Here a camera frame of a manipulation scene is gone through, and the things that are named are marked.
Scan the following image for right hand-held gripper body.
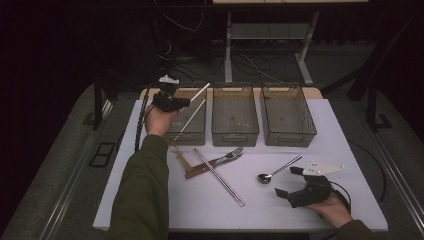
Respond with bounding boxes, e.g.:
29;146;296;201
288;160;347;209

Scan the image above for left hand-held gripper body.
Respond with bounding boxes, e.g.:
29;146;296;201
151;74;183;113

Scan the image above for metal spoon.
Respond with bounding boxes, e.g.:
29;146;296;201
256;154;304;185

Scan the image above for smoked plastic bin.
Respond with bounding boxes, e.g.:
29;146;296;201
211;82;260;148
259;83;318;148
165;87;208;147

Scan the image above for wooden utensil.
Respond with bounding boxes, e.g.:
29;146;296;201
169;145;194;172

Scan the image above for steel chopstick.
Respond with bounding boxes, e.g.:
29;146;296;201
193;149;245;208
195;148;247;206

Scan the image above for person's left hand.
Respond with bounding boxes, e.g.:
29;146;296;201
143;103;179;137

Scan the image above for person's right hand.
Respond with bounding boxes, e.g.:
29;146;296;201
303;192;354;229

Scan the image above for slim black metal stand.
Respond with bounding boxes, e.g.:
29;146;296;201
93;71;120;131

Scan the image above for wooden board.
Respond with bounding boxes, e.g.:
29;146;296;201
139;87;324;101

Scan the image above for large black metal stand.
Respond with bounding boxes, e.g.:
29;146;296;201
321;13;424;132

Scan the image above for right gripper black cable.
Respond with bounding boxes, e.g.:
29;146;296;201
328;180;353;214

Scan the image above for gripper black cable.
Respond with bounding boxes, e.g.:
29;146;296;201
134;83;162;153
328;180;353;214

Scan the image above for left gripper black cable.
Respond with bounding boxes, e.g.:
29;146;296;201
134;83;162;153

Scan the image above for wooden-handled fork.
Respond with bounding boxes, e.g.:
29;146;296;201
184;146;245;176

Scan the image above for wooden-handled knife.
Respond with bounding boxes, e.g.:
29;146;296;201
185;152;244;180

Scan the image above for hanging white cable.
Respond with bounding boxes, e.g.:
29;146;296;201
162;11;205;33

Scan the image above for black floor cable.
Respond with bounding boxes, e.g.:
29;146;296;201
348;139;388;194

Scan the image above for white metal table frame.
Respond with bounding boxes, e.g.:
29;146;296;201
223;11;321;86

